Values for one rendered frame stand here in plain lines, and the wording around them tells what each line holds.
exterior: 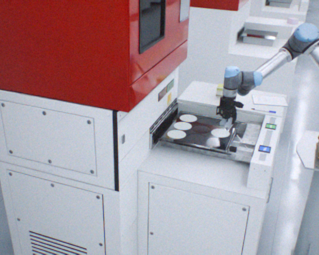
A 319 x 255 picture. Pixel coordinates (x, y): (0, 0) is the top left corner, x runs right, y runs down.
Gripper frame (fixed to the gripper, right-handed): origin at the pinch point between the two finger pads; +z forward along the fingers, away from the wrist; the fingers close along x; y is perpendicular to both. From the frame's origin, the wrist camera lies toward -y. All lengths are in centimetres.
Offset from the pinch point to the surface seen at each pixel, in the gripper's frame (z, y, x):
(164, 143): 7.1, 31.3, -17.1
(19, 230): 53, 106, -51
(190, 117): 1.3, 6.2, -23.8
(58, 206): 28, 92, -26
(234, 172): 9.2, 19.7, 23.3
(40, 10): -69, 91, -26
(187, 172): 9.2, 38.4, 9.4
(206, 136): 1.2, 15.4, -1.3
